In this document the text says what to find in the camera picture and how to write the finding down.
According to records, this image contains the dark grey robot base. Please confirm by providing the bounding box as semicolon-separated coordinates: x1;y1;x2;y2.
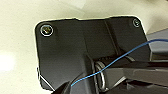
34;15;148;94

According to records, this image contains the blue cable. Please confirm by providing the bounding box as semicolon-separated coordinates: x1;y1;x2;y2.
70;39;168;86

